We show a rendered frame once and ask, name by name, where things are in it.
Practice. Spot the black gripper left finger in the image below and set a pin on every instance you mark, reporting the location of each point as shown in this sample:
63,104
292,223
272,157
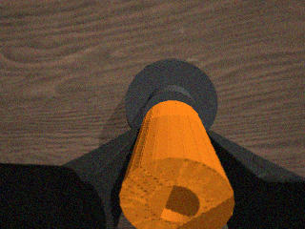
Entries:
80,194

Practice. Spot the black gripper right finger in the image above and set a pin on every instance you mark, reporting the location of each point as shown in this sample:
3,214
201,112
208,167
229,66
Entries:
266,195

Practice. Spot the orange knob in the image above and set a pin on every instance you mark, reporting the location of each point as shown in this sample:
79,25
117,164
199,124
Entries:
174,179

